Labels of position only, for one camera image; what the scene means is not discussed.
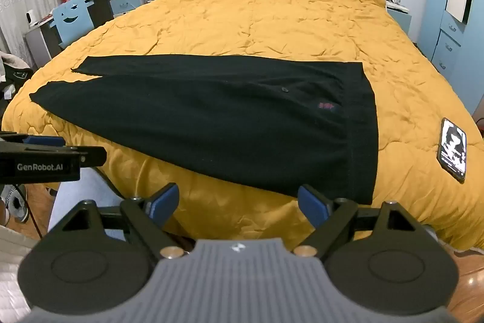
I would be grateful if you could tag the white quilted cloth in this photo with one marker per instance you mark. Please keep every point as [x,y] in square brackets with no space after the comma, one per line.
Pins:
[11,270]

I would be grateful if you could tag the blue wardrobe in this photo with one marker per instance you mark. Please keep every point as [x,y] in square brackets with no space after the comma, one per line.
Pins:
[450,28]

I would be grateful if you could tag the smartphone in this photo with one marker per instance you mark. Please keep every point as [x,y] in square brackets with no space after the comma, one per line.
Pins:
[452,151]

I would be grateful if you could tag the grey desk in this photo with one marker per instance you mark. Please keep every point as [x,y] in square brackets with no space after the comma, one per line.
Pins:
[102,5]

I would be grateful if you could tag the small white device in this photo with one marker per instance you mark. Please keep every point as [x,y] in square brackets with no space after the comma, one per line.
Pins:
[32,18]

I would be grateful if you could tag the black pants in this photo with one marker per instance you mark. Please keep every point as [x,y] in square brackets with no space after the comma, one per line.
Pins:
[227,118]

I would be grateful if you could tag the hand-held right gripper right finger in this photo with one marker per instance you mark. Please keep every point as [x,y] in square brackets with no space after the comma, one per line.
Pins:
[313,205]

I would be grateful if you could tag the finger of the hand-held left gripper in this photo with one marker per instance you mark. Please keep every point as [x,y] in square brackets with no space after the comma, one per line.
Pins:
[90,156]
[45,141]

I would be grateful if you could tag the yellow quilt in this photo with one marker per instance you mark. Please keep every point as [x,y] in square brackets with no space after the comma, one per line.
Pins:
[264,16]

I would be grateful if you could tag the blue nightstand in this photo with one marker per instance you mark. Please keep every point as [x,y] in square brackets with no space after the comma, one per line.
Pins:
[401,18]

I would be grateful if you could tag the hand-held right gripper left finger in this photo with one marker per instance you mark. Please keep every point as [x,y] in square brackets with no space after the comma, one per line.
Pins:
[164,202]

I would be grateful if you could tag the dark clothes pile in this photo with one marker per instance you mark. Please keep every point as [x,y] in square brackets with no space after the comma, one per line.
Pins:
[13,73]

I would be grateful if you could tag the grey shoes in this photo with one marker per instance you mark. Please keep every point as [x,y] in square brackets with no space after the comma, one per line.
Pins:
[17,206]

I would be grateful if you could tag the person's jeans leg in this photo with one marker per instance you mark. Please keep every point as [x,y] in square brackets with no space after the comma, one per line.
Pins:
[79,190]

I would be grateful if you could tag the blue chair with smiley face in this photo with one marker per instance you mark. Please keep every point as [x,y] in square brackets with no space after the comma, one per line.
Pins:
[72,24]

